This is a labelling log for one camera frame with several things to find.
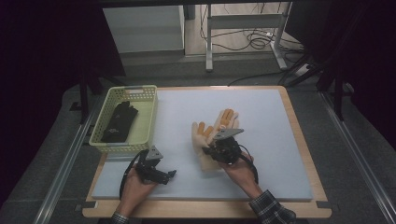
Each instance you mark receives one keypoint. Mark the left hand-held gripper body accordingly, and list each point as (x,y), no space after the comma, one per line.
(149,169)

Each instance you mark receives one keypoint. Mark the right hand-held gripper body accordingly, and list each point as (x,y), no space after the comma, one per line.
(225,151)

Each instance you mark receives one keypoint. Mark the beige fleece glove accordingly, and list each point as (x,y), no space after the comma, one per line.
(227,118)
(202,140)

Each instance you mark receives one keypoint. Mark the pale green plastic basket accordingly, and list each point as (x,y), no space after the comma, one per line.
(144,124)

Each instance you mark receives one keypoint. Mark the person's left hand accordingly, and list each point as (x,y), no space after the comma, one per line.
(135,189)

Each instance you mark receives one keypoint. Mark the person's right hand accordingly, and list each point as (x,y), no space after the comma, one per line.
(243,174)

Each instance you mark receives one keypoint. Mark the white foam mat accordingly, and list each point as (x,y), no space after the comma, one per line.
(267,149)

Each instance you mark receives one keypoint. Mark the black glove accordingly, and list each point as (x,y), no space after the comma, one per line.
(120,123)

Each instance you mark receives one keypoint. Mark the black metal stand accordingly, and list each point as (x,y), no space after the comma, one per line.
(84,93)
(337,93)

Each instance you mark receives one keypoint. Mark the white power strip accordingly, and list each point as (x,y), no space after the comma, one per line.
(302,70)

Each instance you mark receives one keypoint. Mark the white cabinet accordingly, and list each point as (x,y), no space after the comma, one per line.
(143,28)

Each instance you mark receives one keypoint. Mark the dark curtain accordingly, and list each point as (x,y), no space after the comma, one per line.
(46,62)
(367,62)

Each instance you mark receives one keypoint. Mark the black table bracket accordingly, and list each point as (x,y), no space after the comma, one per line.
(323,205)
(85,205)

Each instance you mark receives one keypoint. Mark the aluminium rail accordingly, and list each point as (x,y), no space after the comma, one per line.
(358,155)
(67,161)

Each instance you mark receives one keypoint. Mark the white metal desk frame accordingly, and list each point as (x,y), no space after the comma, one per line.
(243,21)

